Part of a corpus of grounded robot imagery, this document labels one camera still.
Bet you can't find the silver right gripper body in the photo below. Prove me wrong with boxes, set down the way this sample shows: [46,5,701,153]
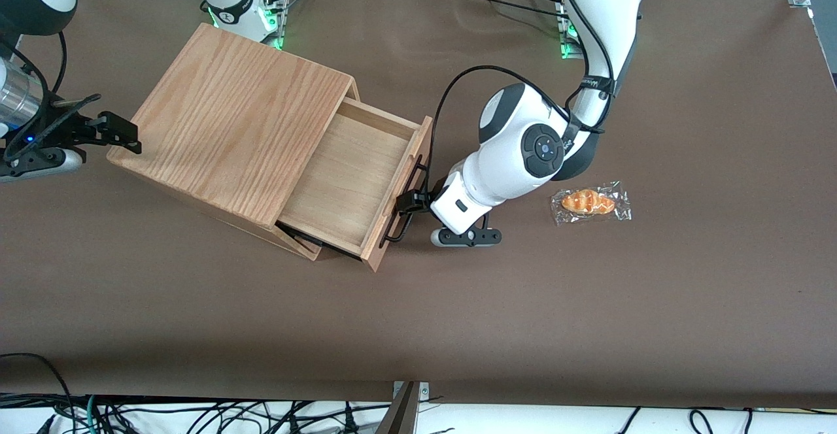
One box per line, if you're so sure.
[0,60,44,135]

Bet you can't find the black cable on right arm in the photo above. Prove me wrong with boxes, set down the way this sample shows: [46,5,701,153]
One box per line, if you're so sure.
[0,31,69,111]

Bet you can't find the brown table cloth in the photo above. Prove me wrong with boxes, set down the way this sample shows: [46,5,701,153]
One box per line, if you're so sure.
[0,0,837,410]

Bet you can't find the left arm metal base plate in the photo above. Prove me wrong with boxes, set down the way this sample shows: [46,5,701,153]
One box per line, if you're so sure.
[556,0,589,61]

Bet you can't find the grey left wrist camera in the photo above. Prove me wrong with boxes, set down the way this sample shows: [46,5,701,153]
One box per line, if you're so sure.
[430,224,503,248]

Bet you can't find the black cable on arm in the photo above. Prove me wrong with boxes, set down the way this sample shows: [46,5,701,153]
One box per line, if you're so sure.
[426,0,619,190]
[0,31,69,111]

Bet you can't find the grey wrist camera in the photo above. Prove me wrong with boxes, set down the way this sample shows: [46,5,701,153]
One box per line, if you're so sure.
[430,224,503,248]
[0,148,85,182]

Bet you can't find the metal bracket at table edge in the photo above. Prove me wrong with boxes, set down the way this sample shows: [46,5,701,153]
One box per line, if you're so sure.
[375,381,430,434]

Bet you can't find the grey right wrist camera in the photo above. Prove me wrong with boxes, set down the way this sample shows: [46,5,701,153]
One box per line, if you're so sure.
[0,148,85,182]

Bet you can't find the black cable across cloth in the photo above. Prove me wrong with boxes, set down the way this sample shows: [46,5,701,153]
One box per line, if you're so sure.
[458,0,571,20]

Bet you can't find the bread in clear wrapper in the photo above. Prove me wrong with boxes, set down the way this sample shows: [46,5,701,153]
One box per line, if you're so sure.
[551,181,633,227]

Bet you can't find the black metal drawer handle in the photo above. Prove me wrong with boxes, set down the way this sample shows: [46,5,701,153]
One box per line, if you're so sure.
[379,154,430,246]

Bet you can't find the wooden drawer cabinet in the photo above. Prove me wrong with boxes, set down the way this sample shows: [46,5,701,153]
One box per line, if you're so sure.
[107,22,360,261]

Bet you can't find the wooden drawer with handle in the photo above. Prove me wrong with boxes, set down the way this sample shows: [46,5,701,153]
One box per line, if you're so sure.
[277,97,434,273]

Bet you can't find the black looping cable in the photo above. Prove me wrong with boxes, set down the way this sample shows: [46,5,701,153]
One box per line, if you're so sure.
[0,353,75,422]

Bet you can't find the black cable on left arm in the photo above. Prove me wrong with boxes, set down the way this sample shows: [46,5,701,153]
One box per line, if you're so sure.
[426,0,619,190]

